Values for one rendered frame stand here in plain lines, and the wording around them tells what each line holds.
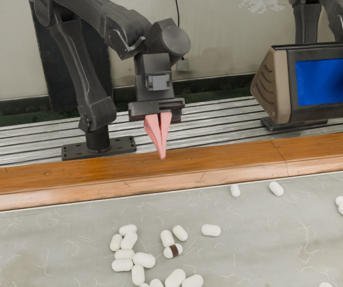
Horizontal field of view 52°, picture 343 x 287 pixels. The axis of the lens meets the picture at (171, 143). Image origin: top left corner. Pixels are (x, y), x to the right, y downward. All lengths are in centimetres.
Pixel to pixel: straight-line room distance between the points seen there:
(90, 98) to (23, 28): 167
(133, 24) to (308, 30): 54
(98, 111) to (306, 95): 59
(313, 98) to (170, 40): 30
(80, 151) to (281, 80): 70
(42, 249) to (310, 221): 49
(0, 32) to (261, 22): 179
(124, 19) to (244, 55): 220
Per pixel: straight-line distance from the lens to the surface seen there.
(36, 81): 263
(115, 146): 98
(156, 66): 58
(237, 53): 283
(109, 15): 71
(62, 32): 88
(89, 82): 88
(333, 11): 91
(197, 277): 58
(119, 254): 61
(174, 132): 105
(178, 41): 63
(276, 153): 83
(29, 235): 70
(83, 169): 78
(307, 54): 40
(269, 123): 112
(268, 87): 40
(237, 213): 70
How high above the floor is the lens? 123
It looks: 34 degrees down
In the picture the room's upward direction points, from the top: straight up
